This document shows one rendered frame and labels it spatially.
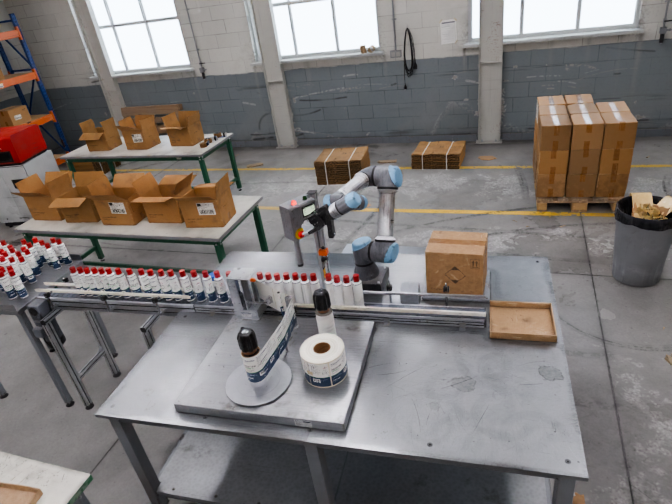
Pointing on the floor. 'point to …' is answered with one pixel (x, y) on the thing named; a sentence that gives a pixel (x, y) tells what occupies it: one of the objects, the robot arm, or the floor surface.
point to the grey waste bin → (639, 254)
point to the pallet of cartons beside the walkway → (581, 151)
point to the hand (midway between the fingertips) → (305, 234)
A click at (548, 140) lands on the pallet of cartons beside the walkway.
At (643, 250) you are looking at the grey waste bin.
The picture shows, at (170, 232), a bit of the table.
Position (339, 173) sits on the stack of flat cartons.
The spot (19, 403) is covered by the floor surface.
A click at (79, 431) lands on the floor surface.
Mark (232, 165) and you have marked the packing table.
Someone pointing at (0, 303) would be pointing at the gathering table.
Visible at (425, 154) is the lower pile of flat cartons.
